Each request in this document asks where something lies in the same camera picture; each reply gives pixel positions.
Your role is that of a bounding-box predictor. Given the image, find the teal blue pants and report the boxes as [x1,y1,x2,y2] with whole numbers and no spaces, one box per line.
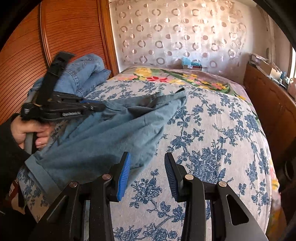
[26,89,187,203]

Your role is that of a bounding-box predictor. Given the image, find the person's left hand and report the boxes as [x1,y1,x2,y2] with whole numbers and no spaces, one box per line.
[11,116,54,149]

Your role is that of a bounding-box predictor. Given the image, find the folded blue denim jeans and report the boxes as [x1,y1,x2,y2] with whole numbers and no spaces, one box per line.
[28,53,112,98]

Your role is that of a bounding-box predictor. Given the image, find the wooden slatted wardrobe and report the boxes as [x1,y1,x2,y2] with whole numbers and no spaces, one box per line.
[1,1,119,123]

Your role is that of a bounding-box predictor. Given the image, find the circle patterned sheer curtain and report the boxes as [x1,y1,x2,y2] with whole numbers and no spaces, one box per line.
[109,1,247,74]

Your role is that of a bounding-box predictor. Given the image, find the blue tissue box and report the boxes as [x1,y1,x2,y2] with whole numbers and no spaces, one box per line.
[182,57,202,71]

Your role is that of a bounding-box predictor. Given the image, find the long wooden sideboard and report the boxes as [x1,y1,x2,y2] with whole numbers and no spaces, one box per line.
[243,63,295,167]

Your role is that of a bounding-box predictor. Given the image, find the colourful floral blanket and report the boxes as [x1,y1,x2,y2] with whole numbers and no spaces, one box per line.
[108,67,280,196]

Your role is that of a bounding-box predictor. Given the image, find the cardboard box on sideboard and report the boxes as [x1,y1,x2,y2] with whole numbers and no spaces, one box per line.
[258,60,282,80]

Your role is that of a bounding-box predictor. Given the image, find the bright window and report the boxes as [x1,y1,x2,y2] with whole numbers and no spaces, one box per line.
[288,46,296,79]

